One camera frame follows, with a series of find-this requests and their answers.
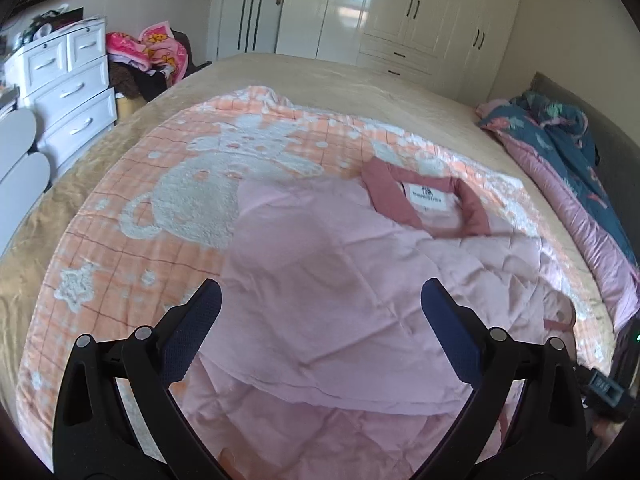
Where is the orange white bear blanket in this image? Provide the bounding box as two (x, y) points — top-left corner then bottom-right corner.
(16, 87), (614, 479)

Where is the white glossy wardrobe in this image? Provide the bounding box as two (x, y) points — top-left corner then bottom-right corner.
(277, 0), (520, 106)

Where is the white drawer chest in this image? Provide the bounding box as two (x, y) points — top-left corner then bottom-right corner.
(4, 18), (117, 180)

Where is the white rounded chair back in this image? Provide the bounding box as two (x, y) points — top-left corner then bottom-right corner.
(0, 108), (51, 254)

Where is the pink quilted jacket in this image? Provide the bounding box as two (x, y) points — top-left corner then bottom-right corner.
(181, 158), (576, 479)

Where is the tan bed cover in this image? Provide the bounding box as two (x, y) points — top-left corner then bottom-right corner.
(1, 54), (616, 416)

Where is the pink yellow clothes pile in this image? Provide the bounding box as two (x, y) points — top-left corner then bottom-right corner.
(105, 22), (200, 102)

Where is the grey bed headboard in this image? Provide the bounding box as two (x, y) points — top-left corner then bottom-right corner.
(530, 72), (640, 252)

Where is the white bedroom door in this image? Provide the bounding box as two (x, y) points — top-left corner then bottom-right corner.
(215, 0), (283, 60)

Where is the blue and pink duvet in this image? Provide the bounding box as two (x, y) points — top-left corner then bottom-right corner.
(476, 91), (639, 332)

